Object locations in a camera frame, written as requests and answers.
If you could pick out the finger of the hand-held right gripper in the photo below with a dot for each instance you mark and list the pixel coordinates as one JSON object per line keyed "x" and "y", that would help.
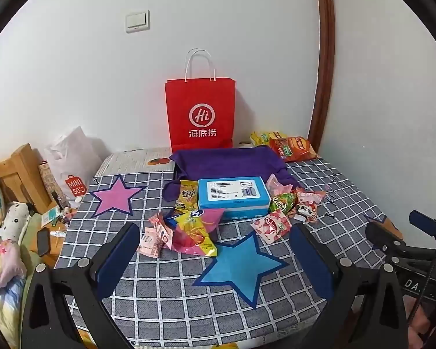
{"x": 381, "y": 234}
{"x": 425, "y": 222}

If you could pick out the grey checked bed sheet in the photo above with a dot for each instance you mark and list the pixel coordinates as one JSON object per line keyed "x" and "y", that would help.
{"x": 160, "y": 298}

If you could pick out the brown wooden door frame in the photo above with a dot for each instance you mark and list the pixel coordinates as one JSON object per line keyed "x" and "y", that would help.
{"x": 325, "y": 43}

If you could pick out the pink white snack packet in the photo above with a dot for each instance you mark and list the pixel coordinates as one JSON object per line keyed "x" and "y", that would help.
{"x": 149, "y": 243}

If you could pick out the small white bottle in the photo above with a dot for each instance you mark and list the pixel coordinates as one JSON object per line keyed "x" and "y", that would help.
{"x": 78, "y": 200}

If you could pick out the orange chip bag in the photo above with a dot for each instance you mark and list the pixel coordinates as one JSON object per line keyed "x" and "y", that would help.
{"x": 298, "y": 149}

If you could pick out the pink paper star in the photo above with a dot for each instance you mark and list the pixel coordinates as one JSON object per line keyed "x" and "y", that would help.
{"x": 112, "y": 196}

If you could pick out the blue paper star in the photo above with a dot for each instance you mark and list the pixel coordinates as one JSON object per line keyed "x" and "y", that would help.
{"x": 236, "y": 265}

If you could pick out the orange paper star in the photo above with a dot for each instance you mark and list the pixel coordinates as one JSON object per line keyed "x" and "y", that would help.
{"x": 395, "y": 231}

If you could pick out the colourful blanket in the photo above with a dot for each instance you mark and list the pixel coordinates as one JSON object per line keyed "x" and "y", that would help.
{"x": 3, "y": 287}

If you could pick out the white light switch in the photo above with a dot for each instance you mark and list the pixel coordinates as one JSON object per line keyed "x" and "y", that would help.
{"x": 137, "y": 21}

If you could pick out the purple cloth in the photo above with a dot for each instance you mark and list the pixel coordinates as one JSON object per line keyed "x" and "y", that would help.
{"x": 221, "y": 163}

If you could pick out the wooden bedside cabinet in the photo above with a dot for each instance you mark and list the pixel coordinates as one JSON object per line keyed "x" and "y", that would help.
{"x": 18, "y": 167}

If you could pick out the patterned paper bag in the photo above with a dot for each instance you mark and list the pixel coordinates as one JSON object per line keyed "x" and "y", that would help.
{"x": 51, "y": 181}

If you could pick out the fruit print white quilt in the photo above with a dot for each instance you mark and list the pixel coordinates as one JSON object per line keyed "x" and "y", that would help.
{"x": 130, "y": 160}

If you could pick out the black phone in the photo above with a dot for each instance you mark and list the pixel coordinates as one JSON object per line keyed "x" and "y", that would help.
{"x": 43, "y": 241}

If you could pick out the strawberry print snack packet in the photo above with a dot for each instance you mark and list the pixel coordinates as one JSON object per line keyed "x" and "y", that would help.
{"x": 272, "y": 227}

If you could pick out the teal white card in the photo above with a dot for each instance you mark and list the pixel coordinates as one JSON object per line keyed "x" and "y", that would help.
{"x": 49, "y": 216}

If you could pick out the white tube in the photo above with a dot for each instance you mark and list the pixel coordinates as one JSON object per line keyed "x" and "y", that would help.
{"x": 56, "y": 233}

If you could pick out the yellow pink snack bag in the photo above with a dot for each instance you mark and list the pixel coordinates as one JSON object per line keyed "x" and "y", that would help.
{"x": 194, "y": 236}

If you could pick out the green snack packet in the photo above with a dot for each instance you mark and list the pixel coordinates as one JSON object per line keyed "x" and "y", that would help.
{"x": 283, "y": 201}

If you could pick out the red snack packet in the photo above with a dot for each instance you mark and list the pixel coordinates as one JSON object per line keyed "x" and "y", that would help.
{"x": 307, "y": 209}

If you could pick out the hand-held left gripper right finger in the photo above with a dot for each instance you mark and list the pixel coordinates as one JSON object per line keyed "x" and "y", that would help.
{"x": 312, "y": 258}

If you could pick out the blue cookie packet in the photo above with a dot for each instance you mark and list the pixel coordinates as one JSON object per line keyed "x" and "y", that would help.
{"x": 194, "y": 213}

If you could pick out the yellow orange snack packet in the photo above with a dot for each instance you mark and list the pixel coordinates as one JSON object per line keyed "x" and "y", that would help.
{"x": 187, "y": 194}

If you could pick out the white dotted plush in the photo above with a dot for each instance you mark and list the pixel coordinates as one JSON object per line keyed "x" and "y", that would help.
{"x": 16, "y": 218}

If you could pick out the white plastic shopping bag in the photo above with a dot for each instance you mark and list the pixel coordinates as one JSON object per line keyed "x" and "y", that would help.
{"x": 72, "y": 152}

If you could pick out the blue white box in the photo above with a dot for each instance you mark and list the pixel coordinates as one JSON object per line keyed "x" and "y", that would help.
{"x": 232, "y": 203}

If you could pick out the red paper bag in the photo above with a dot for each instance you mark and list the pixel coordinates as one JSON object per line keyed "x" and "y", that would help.
{"x": 200, "y": 98}

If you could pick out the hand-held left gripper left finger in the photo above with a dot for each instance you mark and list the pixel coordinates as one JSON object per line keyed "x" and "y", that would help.
{"x": 120, "y": 258}

